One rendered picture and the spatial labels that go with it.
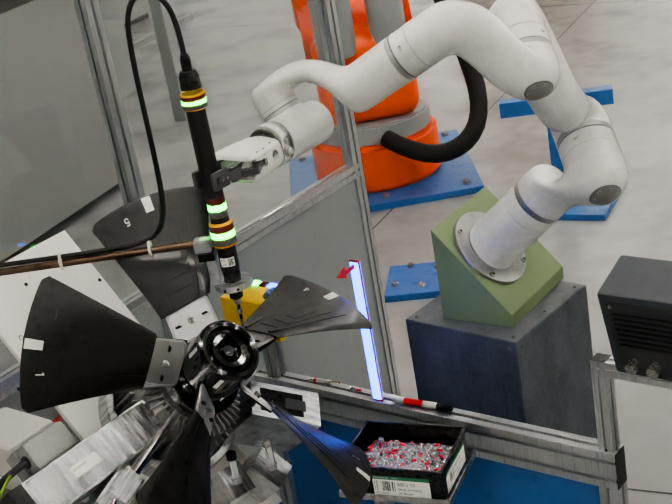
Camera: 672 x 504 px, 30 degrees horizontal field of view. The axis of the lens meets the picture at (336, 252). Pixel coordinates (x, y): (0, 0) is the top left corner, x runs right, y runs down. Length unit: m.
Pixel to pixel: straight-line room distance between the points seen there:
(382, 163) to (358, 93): 3.93
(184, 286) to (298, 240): 1.26
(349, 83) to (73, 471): 0.83
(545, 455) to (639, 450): 1.52
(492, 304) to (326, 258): 0.98
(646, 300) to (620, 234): 3.35
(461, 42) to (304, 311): 0.60
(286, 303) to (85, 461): 0.52
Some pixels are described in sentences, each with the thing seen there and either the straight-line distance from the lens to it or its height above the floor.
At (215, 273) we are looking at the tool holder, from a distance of 2.26.
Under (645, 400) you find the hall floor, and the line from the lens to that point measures 4.28.
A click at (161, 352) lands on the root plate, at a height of 1.24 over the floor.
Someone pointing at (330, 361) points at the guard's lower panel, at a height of 0.48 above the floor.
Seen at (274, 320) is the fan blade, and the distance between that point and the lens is 2.38.
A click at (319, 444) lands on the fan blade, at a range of 2.27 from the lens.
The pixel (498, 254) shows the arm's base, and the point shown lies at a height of 1.08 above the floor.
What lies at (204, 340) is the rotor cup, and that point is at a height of 1.25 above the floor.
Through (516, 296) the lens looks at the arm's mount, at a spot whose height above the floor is 0.98.
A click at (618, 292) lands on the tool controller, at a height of 1.23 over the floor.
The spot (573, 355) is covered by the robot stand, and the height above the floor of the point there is 0.79.
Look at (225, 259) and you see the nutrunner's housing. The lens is 2.25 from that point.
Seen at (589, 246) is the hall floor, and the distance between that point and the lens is 5.43.
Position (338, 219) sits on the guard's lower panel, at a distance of 3.68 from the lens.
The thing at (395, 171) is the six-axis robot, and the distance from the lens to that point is 6.22.
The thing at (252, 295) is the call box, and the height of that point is 1.07.
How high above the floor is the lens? 2.19
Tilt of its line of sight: 23 degrees down
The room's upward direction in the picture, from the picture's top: 10 degrees counter-clockwise
